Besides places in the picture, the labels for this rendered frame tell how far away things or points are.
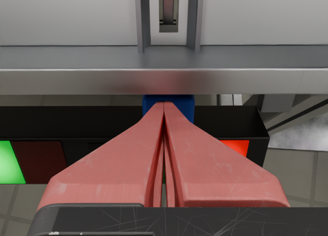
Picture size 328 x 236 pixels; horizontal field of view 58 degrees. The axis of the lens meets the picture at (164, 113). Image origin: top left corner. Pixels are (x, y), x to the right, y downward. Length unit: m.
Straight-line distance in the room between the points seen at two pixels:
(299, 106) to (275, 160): 0.64
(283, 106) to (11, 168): 0.18
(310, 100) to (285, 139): 0.66
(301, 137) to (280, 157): 0.08
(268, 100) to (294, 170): 0.72
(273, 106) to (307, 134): 0.73
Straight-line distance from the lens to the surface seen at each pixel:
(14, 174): 0.21
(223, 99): 0.55
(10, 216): 0.94
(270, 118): 0.30
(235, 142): 0.18
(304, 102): 0.25
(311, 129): 0.94
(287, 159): 0.91
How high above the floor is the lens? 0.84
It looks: 77 degrees down
